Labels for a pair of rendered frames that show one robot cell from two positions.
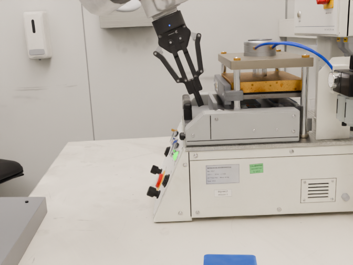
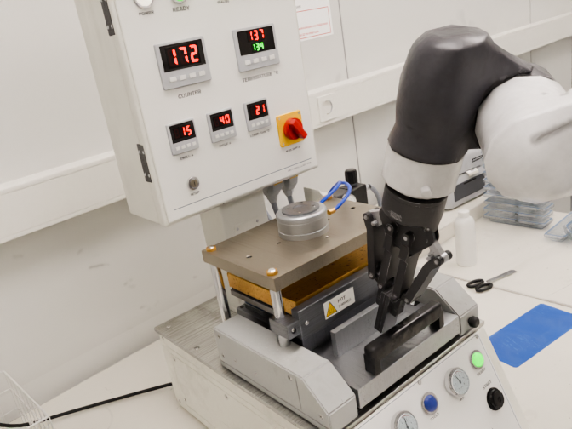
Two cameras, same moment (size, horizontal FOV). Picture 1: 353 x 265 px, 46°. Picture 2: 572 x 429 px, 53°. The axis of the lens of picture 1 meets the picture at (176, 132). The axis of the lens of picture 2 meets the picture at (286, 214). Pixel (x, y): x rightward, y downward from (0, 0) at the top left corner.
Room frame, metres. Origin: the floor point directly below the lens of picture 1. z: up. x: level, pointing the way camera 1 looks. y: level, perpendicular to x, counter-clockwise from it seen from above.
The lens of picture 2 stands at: (1.56, 0.43, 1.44)
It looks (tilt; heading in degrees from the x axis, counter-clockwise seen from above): 20 degrees down; 233
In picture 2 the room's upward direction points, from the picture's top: 10 degrees counter-clockwise
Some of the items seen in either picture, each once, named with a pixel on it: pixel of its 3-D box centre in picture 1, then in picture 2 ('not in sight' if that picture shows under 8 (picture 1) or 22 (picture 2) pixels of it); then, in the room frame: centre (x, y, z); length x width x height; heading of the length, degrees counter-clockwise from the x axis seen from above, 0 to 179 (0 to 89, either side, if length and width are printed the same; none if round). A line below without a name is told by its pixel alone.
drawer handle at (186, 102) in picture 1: (186, 105); (405, 334); (1.04, -0.03, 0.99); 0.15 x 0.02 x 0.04; 0
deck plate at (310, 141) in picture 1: (272, 126); (306, 325); (1.04, -0.25, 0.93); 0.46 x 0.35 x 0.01; 90
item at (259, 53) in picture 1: (274, 65); (302, 237); (1.02, -0.25, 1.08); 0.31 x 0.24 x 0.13; 0
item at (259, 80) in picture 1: (259, 73); (311, 254); (1.04, -0.21, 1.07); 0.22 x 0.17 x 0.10; 0
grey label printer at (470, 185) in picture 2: not in sight; (438, 171); (0.12, -0.64, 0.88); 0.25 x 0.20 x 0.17; 87
